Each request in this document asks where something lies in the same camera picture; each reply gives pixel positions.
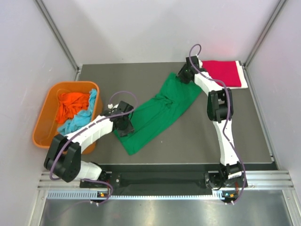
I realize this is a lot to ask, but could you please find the green t shirt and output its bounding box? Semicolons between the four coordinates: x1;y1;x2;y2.
116;73;202;155

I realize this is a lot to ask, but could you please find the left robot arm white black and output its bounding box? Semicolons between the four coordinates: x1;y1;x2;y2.
44;101;134;187

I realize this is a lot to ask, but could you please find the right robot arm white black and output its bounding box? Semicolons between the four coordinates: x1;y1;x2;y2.
178;56;243;187

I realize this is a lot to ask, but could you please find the folded red t shirt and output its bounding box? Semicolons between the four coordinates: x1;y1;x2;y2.
202;60;241;88

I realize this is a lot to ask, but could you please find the light blue t shirt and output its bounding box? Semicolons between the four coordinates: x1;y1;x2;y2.
57;89;97;135

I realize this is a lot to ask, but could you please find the orange t shirt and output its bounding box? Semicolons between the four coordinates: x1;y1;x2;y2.
55;92;90;124

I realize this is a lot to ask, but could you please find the folded white t shirt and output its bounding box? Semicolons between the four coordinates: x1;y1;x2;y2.
226;61;248;89

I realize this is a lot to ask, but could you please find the orange plastic basket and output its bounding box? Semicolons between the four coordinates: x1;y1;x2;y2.
32;81;103;149

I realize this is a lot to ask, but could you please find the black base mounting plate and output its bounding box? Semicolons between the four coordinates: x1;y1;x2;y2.
79;163;247;196

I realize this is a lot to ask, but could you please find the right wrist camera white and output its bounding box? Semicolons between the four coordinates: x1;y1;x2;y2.
198;60;203;69

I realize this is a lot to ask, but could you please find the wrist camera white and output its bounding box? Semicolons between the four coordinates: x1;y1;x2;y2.
198;60;203;69
107;104;118;110

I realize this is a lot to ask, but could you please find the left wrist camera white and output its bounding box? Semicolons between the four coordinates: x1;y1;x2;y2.
107;104;118;110

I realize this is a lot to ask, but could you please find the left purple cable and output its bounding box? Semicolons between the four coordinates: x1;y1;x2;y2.
49;90;139;204

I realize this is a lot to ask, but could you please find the purple cable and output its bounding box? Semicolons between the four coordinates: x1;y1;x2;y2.
189;44;246;204
49;90;139;204

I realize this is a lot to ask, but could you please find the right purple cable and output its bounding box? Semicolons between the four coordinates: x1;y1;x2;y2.
189;44;246;204

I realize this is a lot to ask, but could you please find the slotted grey cable duct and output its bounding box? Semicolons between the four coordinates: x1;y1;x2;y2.
47;190;235;201

